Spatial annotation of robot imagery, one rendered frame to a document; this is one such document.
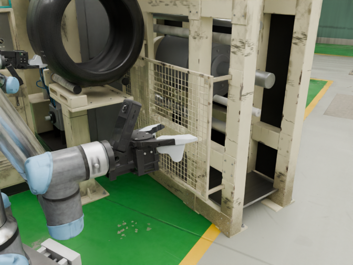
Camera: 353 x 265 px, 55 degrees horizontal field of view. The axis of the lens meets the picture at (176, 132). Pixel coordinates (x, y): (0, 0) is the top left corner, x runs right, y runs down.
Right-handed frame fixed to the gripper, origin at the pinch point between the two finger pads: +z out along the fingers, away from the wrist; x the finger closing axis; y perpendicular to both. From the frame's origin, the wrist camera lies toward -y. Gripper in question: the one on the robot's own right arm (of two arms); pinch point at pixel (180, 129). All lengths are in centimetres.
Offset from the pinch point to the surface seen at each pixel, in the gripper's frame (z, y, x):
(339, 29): 829, 0, -500
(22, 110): -13, 20, -180
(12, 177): -28, 67, -185
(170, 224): 49, 94, -100
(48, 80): -1, -1, -141
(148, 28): 68, -27, -140
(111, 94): 29, 10, -121
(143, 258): 21, 96, -83
